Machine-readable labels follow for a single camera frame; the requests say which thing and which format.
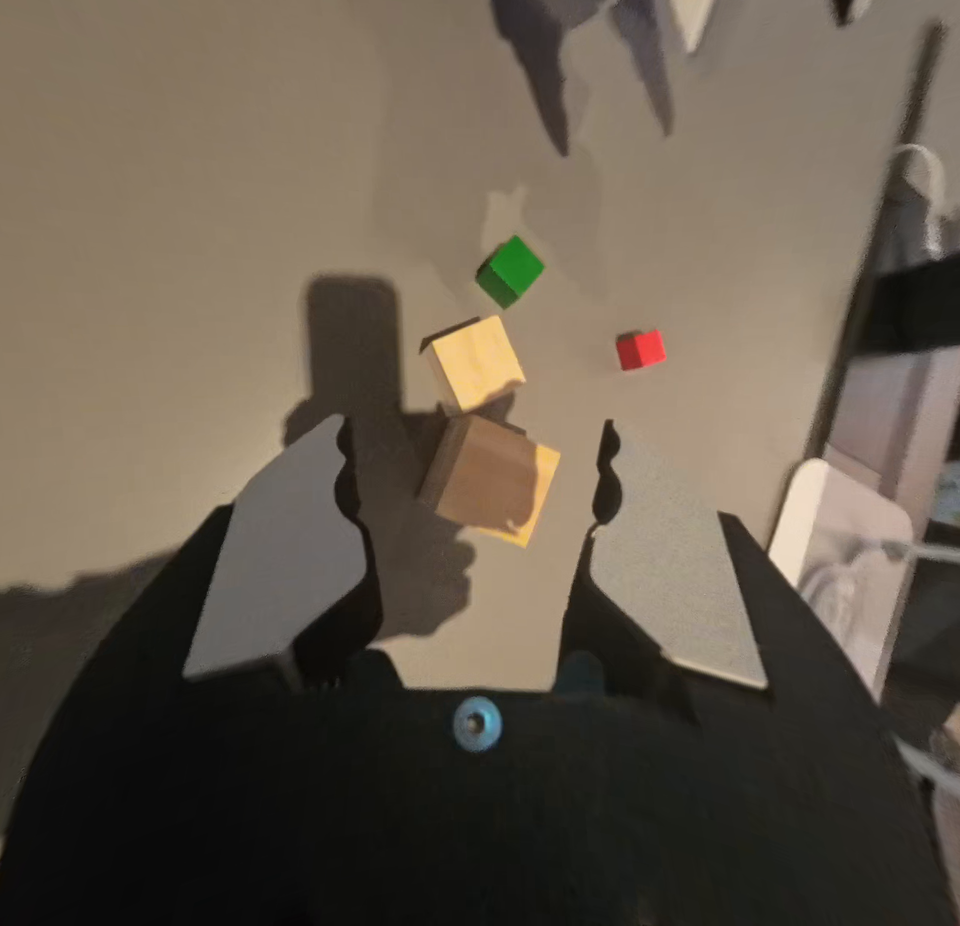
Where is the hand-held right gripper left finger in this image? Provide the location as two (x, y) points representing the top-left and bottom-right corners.
(182, 414), (385, 690)

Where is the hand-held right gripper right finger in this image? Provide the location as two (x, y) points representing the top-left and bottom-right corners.
(556, 418), (774, 696)

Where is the natural wooden cube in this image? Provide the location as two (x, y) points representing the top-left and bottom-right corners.
(416, 413), (562, 550)
(420, 314), (527, 417)

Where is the green wooden cube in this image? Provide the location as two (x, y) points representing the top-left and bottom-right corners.
(475, 236), (546, 310)

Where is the white side table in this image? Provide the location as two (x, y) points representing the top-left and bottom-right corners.
(767, 458), (918, 705)

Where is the red wooden cube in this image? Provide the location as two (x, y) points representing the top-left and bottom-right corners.
(615, 329), (667, 372)

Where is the black shelf board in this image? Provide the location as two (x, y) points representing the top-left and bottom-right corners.
(847, 254), (960, 358)

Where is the white cable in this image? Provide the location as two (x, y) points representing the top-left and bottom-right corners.
(888, 143), (951, 218)

